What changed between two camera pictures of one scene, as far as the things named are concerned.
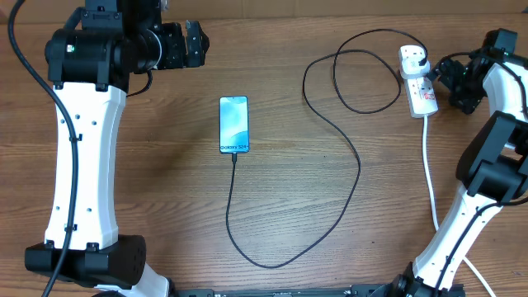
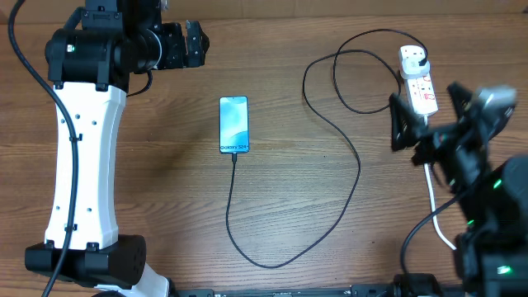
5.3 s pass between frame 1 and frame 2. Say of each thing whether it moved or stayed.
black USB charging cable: stayed
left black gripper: stayed
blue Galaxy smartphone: stayed
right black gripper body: moved
